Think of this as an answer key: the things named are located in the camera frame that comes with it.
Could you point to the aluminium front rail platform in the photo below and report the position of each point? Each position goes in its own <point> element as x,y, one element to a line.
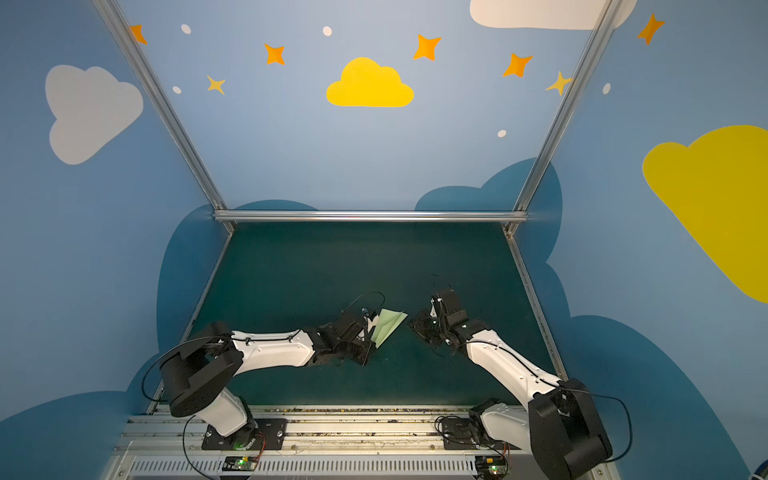
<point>321,442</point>

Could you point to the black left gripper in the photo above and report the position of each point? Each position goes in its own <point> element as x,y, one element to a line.
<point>364,335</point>

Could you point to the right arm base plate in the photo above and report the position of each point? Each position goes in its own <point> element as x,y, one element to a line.
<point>463,433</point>

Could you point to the right side floor rail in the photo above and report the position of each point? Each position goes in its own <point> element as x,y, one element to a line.
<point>536,307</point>

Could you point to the floor rail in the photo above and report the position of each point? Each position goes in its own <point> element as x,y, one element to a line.
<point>187,271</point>
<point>536,307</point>

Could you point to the aluminium corner post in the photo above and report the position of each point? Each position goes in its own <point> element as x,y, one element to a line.
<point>113,17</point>
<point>593,51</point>

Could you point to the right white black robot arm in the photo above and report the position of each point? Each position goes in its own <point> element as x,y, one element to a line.
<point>558,421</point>

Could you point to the aluminium back frame rail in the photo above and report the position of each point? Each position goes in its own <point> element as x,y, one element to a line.
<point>253,216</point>

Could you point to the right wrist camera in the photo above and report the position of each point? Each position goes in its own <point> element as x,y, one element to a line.
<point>448,308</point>

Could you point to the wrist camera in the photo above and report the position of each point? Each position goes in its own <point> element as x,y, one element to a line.
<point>448,308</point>
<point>351,325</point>

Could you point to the aluminium right corner post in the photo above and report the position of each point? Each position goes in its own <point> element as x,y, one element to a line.
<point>593,51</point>

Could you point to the left green circuit board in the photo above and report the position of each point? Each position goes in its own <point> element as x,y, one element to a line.
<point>240,463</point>

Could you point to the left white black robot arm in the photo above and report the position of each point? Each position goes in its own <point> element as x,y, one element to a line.
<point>196,373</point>

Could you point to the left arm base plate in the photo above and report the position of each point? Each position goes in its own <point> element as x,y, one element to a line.
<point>256,435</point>

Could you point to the left side floor rail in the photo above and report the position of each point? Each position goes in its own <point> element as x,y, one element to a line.
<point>187,271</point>

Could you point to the green circuit board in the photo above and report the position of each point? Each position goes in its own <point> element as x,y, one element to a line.
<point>490,468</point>
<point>240,463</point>

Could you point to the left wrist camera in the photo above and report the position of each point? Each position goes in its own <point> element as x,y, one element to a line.
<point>351,325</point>

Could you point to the light green paper sheet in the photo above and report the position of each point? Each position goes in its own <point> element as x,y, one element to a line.
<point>384,324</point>

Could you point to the right green circuit board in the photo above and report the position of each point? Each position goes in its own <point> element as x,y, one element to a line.
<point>490,468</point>

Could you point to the aluminium left corner post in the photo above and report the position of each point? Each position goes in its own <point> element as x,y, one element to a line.
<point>113,17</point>

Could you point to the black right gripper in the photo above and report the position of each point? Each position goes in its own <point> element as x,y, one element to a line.
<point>432,323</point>

